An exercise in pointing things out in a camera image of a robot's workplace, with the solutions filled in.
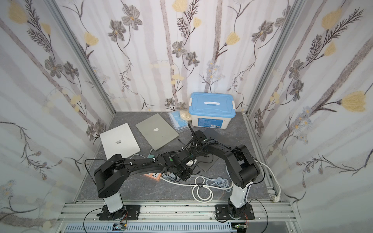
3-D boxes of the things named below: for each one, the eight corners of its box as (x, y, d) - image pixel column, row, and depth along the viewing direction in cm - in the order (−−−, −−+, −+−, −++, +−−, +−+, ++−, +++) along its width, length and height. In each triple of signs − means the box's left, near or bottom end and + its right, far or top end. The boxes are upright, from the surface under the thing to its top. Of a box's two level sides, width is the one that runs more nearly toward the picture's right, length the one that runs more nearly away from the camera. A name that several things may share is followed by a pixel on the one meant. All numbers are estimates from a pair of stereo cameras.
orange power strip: (145, 179, 86) (144, 178, 84) (146, 174, 88) (145, 173, 86) (160, 179, 86) (160, 178, 84) (161, 174, 88) (160, 173, 86)
